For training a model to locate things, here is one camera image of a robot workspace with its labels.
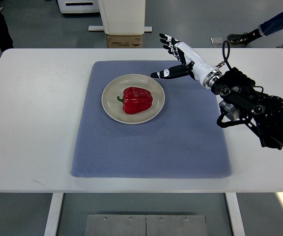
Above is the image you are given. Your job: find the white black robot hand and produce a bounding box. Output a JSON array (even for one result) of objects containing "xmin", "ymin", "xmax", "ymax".
[{"xmin": 150, "ymin": 33, "xmax": 222, "ymax": 89}]

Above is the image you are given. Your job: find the red bell pepper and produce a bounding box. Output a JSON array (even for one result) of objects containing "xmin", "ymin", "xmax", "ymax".
[{"xmin": 116, "ymin": 87, "xmax": 153, "ymax": 115}]

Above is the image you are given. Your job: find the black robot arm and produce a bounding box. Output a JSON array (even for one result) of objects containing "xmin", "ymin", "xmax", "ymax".
[{"xmin": 209, "ymin": 41, "xmax": 283, "ymax": 150}]

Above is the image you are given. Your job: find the small grey floor plate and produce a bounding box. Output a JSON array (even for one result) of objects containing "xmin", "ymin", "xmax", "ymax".
[{"xmin": 210, "ymin": 37, "xmax": 223, "ymax": 45}]

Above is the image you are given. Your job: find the cream round plate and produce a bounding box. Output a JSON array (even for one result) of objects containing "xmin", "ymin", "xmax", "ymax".
[{"xmin": 101, "ymin": 74, "xmax": 165, "ymax": 124}]

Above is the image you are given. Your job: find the black shoe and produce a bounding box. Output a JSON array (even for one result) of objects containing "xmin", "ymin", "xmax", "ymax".
[{"xmin": 226, "ymin": 31, "xmax": 261, "ymax": 45}]

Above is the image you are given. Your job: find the cardboard box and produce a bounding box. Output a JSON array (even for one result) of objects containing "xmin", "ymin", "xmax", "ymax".
[{"xmin": 107, "ymin": 35, "xmax": 142, "ymax": 48}]

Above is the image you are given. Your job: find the blue textured mat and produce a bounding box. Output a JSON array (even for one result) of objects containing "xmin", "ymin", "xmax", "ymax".
[{"xmin": 71, "ymin": 60, "xmax": 231, "ymax": 178}]

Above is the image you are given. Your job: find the person leg in jeans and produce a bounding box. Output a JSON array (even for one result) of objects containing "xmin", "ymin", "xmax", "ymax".
[{"xmin": 258, "ymin": 12, "xmax": 283, "ymax": 36}]

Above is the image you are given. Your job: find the white cabinet with slot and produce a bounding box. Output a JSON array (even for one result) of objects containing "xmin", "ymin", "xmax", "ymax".
[{"xmin": 57, "ymin": 0, "xmax": 100, "ymax": 14}]

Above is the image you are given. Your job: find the right white table leg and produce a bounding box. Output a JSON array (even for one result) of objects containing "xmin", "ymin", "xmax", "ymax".
[{"xmin": 225, "ymin": 193, "xmax": 245, "ymax": 236}]

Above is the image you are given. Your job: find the white table leg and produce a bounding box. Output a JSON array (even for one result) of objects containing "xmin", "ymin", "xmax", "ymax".
[
  {"xmin": 225, "ymin": 193, "xmax": 245, "ymax": 236},
  {"xmin": 44, "ymin": 193, "xmax": 64, "ymax": 236}
]

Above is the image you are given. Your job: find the left white table leg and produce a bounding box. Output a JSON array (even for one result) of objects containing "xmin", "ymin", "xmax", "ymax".
[{"xmin": 44, "ymin": 193, "xmax": 64, "ymax": 236}]

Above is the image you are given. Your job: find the white machine pedestal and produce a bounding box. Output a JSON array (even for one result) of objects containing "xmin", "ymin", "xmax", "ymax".
[{"xmin": 88, "ymin": 0, "xmax": 153, "ymax": 35}]

